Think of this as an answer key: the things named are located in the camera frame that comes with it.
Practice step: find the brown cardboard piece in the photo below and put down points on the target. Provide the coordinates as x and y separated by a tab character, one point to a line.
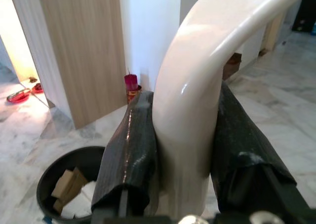
67	187

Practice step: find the red incense stick tin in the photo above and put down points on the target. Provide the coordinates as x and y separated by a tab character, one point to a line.
132	88

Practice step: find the white crumpled paper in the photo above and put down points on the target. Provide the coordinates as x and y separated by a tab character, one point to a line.
81	201

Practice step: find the light wood cabinet panel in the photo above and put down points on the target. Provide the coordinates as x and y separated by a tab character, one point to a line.
84	53

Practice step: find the black cabinet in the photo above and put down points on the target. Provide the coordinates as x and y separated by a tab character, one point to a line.
304	11

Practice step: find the red slipper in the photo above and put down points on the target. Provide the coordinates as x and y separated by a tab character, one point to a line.
18	95
38	87

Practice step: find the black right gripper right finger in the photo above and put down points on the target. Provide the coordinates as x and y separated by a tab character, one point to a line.
242	140

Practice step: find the black round waste bin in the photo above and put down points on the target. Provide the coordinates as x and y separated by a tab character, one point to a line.
53	174

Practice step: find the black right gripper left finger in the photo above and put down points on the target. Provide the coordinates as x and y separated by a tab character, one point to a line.
128	145

